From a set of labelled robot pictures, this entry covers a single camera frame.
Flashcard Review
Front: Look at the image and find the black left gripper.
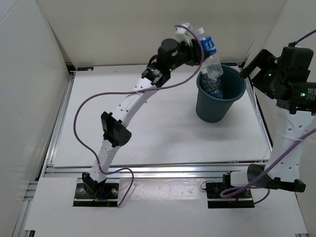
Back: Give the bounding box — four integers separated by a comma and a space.
167, 38, 210, 72

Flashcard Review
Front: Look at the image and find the clear bottle blue label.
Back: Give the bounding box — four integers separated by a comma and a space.
210, 78, 223, 99
197, 27, 223, 79

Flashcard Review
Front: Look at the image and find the clear unlabelled plastic bottle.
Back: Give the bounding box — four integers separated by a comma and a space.
201, 70, 216, 94

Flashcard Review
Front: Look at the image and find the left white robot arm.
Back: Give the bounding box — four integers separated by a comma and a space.
82, 39, 208, 198

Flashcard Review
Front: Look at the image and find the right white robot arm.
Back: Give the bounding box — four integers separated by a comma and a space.
220, 46, 316, 198

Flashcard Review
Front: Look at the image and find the dark teal plastic bin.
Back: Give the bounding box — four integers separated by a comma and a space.
196, 62, 246, 123

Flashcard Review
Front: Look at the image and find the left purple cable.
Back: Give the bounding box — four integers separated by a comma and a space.
73, 24, 205, 207

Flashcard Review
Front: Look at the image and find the purple cable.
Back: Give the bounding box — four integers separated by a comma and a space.
73, 24, 205, 207
220, 28, 316, 204

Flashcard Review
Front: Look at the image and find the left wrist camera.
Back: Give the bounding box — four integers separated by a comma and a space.
158, 27, 192, 69

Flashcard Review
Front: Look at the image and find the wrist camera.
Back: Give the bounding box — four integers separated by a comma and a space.
158, 27, 192, 69
278, 47, 314, 71

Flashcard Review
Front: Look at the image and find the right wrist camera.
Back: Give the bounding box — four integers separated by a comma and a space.
278, 47, 314, 71

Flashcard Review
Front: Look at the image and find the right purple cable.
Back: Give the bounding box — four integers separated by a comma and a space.
220, 28, 316, 204

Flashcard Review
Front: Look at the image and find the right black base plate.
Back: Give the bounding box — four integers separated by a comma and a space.
200, 174, 255, 208

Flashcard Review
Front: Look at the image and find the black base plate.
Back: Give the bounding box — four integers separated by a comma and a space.
200, 174, 255, 208
73, 179, 119, 207

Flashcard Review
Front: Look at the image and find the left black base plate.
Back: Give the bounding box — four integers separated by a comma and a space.
73, 179, 119, 207

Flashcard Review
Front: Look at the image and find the aluminium table frame rail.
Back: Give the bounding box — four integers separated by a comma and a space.
12, 63, 309, 237

